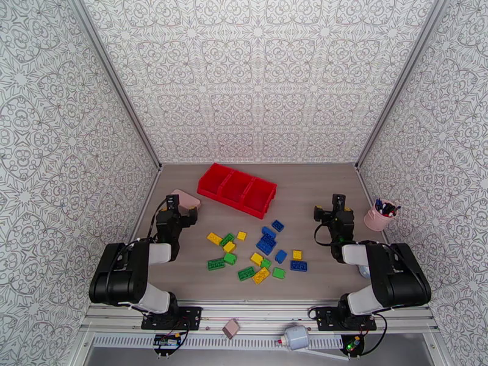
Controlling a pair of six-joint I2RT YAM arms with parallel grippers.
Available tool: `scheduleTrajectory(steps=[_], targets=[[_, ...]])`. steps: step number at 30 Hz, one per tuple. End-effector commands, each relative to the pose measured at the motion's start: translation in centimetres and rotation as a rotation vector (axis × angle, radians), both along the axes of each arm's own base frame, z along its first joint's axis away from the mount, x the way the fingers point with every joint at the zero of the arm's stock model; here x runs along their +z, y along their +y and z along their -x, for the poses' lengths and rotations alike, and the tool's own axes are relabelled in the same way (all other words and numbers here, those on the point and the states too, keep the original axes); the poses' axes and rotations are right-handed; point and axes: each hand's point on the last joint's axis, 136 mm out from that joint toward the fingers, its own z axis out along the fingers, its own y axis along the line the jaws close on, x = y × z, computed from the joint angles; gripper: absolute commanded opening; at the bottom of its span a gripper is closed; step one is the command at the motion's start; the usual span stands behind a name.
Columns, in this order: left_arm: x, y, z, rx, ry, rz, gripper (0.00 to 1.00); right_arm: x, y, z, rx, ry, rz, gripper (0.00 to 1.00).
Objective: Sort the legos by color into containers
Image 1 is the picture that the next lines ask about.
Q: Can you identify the large blue lego block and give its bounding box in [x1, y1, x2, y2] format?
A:
[256, 234, 278, 257]

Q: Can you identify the aluminium corner post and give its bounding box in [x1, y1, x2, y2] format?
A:
[65, 0, 164, 171]
[354, 0, 453, 171]

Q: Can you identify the pink pen cup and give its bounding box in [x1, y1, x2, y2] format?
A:
[364, 202, 396, 232]

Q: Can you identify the aluminium table edge strip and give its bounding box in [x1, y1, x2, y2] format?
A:
[354, 165, 393, 246]
[129, 165, 165, 242]

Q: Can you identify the small white bottle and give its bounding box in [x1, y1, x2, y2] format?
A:
[276, 325, 312, 350]

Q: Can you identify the small circuit board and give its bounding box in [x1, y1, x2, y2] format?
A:
[340, 334, 365, 356]
[152, 332, 182, 358]

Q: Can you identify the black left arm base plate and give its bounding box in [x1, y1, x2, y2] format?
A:
[141, 307, 203, 331]

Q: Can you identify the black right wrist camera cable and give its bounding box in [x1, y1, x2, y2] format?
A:
[313, 220, 338, 248]

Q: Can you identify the pink rounded box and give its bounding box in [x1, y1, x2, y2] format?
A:
[169, 188, 202, 217]

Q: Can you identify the small pink block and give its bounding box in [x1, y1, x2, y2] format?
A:
[222, 319, 241, 340]

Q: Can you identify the black left wrist camera cable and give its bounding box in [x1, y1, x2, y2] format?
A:
[146, 196, 170, 242]

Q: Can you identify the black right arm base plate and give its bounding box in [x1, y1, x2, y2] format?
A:
[316, 307, 377, 332]

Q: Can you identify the aluminium frame rail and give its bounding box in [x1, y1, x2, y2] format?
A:
[82, 300, 439, 333]

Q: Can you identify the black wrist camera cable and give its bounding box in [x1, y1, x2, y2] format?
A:
[313, 220, 338, 248]
[146, 196, 170, 242]

